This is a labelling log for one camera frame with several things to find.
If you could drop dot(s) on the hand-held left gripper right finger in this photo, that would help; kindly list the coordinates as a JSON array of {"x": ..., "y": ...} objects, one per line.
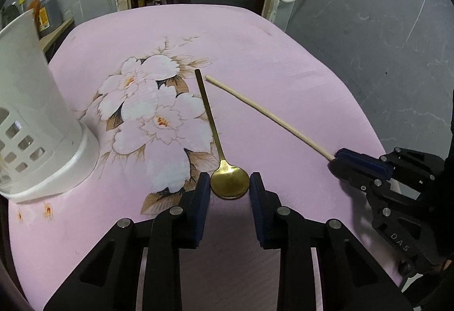
[{"x": 258, "y": 211}]

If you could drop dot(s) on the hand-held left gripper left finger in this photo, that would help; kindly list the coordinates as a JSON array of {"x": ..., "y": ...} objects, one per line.
[{"x": 201, "y": 211}]

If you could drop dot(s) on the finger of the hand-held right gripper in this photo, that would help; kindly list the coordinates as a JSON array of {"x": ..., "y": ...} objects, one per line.
[
  {"x": 354, "y": 174},
  {"x": 361, "y": 161}
]

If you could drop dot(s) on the gold spoon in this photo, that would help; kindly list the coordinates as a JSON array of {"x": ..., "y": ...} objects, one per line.
[{"x": 230, "y": 183}]

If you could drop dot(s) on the wooden chopstick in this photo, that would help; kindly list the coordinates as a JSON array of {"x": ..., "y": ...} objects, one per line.
[{"x": 269, "y": 116}]

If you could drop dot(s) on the white plastic utensil holder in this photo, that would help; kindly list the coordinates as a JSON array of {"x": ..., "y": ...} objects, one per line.
[{"x": 32, "y": 91}]

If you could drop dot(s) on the pink floral tablecloth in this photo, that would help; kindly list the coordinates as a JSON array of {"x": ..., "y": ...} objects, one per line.
[{"x": 248, "y": 48}]

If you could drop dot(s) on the wooden counter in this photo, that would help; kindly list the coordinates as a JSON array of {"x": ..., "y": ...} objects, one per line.
[{"x": 56, "y": 32}]

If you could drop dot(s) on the clear plastic oil jug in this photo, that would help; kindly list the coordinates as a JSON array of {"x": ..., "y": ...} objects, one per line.
[{"x": 48, "y": 9}]

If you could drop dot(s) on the orange brown packet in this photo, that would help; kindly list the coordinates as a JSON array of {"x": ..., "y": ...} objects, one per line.
[{"x": 34, "y": 9}]

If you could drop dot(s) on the small yellow cap bottle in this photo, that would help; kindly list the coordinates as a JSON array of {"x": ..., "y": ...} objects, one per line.
[{"x": 22, "y": 5}]

